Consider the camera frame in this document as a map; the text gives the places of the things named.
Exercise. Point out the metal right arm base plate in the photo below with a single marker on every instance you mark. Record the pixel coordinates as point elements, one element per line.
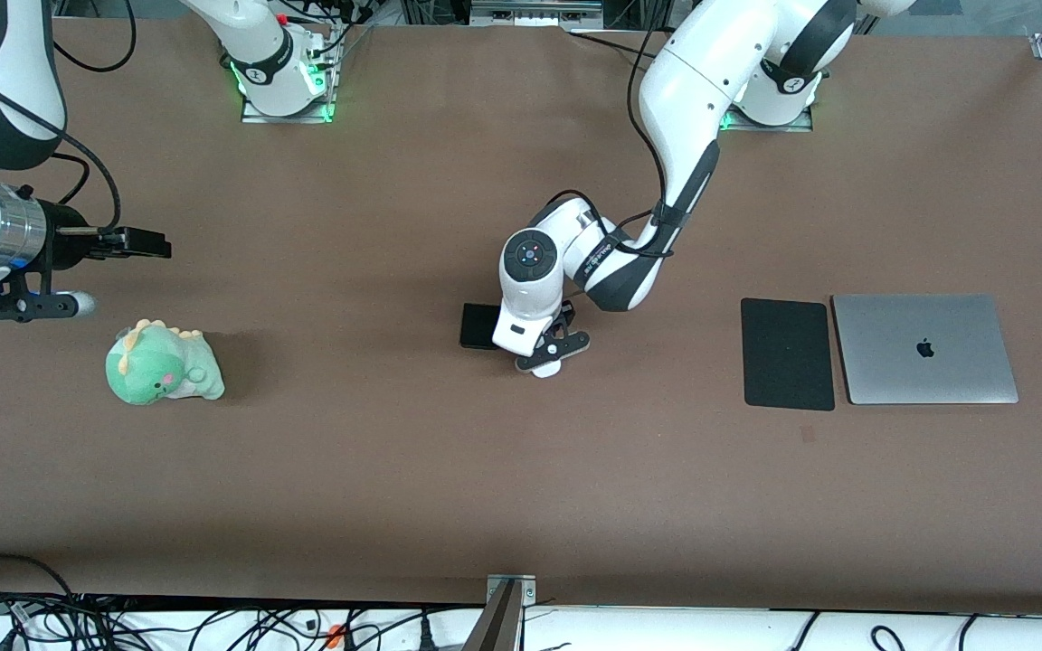
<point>254,117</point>

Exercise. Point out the silver metal bracket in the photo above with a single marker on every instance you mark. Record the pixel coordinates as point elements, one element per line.
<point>528,592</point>

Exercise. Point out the silver closed laptop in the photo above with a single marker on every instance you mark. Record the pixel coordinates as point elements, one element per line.
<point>923,348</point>

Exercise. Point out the black smartphone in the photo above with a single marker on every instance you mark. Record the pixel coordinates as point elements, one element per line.
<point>478,326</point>

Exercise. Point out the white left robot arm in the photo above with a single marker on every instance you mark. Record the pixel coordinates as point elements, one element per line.
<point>693,81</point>

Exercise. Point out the green dinosaur plush toy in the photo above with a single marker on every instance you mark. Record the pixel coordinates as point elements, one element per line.
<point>159,366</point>

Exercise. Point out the black mouse pad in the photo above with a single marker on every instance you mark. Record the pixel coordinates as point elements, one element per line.
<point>788,354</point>

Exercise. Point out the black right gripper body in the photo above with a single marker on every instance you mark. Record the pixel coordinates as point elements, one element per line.
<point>63,234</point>

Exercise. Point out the grey metal post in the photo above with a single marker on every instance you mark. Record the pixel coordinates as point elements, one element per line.
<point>494,628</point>

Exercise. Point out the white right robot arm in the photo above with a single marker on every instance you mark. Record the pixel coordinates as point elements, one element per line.
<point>259,63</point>

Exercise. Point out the white computer mouse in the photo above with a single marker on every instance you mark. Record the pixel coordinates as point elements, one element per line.
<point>548,373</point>

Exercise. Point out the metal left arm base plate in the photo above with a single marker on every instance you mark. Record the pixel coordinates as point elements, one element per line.
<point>797,125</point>

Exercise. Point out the silver power strip box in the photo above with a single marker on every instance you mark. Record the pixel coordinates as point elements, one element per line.
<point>535,13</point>

